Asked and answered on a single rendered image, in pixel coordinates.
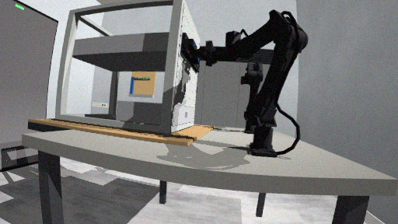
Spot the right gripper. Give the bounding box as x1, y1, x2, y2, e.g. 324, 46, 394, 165
241, 76, 250, 85

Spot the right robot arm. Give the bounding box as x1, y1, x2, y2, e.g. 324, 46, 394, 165
244, 62, 263, 134

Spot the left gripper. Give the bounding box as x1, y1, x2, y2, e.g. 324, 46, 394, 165
189, 40, 225, 67

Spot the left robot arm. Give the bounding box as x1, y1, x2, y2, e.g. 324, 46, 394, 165
222, 9, 296, 157

